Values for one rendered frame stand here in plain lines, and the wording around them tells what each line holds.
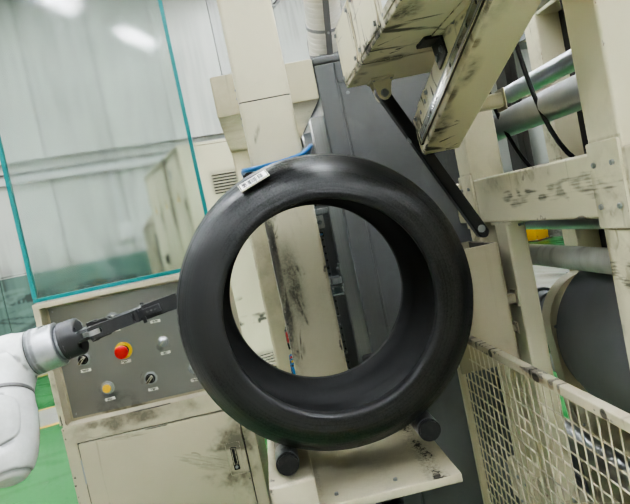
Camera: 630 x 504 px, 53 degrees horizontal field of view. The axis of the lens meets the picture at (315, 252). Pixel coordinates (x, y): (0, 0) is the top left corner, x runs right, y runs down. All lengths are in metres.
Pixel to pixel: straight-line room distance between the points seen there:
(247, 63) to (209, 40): 9.69
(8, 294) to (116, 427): 8.29
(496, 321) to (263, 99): 0.78
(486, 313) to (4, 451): 1.06
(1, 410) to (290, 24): 10.95
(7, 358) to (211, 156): 3.55
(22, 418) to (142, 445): 0.79
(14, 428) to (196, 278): 0.40
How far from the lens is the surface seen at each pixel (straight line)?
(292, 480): 1.28
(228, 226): 1.15
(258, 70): 1.59
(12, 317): 10.23
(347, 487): 1.35
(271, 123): 1.57
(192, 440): 1.98
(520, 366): 1.25
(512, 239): 1.61
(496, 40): 1.16
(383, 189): 1.17
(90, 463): 2.05
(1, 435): 1.24
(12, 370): 1.31
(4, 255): 10.30
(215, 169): 4.71
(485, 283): 1.58
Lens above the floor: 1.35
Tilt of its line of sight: 3 degrees down
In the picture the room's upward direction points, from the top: 12 degrees counter-clockwise
